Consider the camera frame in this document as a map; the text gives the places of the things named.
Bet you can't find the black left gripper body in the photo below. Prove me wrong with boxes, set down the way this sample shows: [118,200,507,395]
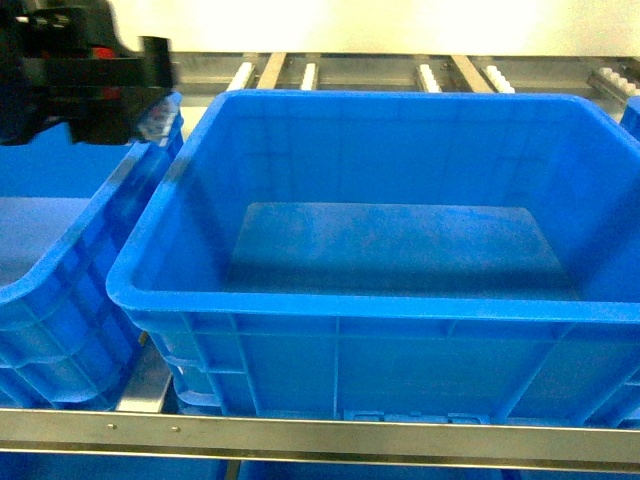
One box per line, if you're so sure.
[1,1,153,146]

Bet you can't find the red mushroom push button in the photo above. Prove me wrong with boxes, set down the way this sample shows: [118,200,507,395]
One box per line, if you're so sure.
[89,37,179,145]

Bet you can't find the large blue crate left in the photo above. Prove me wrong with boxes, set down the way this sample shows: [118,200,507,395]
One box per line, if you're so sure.
[1,116,183,410]

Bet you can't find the large blue crate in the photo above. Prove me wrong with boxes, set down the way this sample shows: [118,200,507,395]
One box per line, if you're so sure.
[1,116,183,410]
[620,95,640,141]
[105,89,640,426]

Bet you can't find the large blue crate centre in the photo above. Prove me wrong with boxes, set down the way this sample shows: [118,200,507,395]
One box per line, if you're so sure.
[105,89,640,426]

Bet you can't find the lower blue crate left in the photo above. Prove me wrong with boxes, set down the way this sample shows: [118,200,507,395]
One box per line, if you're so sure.
[1,453,227,479]

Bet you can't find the lower blue crate right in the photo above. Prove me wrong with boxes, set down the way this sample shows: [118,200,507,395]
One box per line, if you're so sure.
[238,461,639,480]

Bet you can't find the large blue crate right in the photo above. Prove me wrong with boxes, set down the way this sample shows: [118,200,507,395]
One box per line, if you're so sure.
[620,95,640,141]

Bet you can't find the steel rack front rail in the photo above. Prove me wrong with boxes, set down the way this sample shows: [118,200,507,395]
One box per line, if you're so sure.
[1,409,639,474]

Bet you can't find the steel roller rack frame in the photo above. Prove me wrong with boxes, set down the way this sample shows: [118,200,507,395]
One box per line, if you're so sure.
[114,49,640,416]

